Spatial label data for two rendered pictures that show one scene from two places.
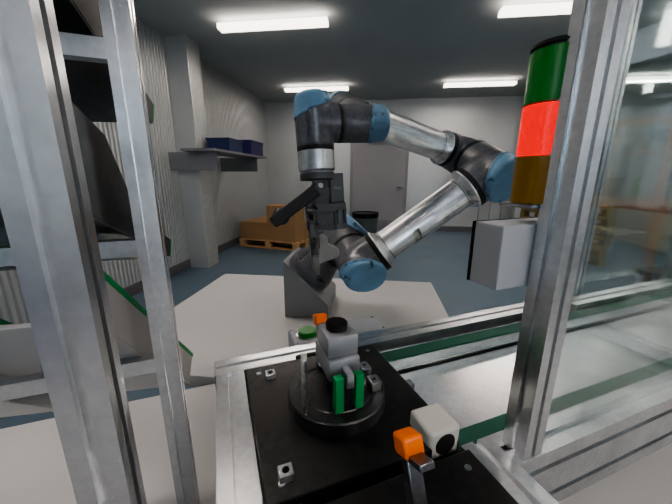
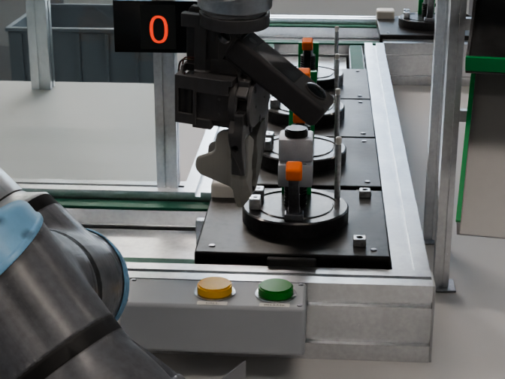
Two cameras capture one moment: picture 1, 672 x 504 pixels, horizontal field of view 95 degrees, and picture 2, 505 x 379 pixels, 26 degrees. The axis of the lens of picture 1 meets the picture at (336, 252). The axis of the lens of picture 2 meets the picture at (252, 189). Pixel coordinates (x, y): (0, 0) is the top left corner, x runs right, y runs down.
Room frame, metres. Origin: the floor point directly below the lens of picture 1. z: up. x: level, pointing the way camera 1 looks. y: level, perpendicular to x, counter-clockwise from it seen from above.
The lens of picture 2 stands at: (1.64, 0.51, 1.49)
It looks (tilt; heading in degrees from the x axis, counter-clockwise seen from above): 20 degrees down; 205
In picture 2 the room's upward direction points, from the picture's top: straight up
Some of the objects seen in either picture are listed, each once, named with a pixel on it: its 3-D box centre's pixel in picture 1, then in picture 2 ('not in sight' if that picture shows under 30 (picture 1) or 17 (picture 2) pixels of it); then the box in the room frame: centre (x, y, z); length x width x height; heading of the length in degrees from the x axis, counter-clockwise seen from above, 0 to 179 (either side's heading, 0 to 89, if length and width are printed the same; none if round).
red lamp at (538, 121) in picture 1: (546, 131); not in sight; (0.35, -0.22, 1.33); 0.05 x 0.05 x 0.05
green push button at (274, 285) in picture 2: (307, 333); (275, 292); (0.60, 0.06, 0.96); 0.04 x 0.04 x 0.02
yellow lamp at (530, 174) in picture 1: (538, 180); not in sight; (0.35, -0.22, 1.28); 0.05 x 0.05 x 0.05
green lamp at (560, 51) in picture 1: (554, 78); not in sight; (0.35, -0.22, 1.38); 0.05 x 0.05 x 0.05
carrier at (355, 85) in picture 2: not in sight; (307, 60); (-0.31, -0.26, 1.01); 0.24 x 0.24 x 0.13; 21
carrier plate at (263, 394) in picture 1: (336, 404); (294, 225); (0.39, 0.00, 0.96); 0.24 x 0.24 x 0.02; 21
